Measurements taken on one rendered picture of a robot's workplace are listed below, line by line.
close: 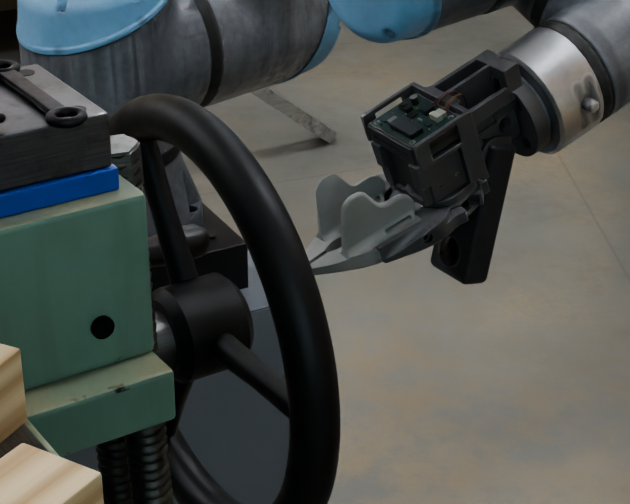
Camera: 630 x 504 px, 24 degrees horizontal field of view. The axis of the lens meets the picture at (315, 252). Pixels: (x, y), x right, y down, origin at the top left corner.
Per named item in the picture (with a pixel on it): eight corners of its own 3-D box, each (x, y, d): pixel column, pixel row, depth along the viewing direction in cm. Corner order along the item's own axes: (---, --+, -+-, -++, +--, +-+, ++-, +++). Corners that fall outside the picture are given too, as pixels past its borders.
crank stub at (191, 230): (215, 260, 101) (214, 227, 100) (140, 281, 98) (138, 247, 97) (198, 247, 103) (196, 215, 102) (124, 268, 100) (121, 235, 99)
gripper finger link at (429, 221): (352, 228, 108) (442, 168, 110) (359, 246, 109) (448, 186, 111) (388, 253, 104) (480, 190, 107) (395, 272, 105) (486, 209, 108)
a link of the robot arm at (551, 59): (537, 106, 119) (618, 146, 112) (492, 137, 118) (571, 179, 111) (514, 14, 114) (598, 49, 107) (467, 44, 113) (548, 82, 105)
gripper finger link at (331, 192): (262, 205, 106) (361, 140, 109) (286, 266, 110) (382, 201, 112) (284, 221, 104) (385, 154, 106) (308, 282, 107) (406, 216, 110)
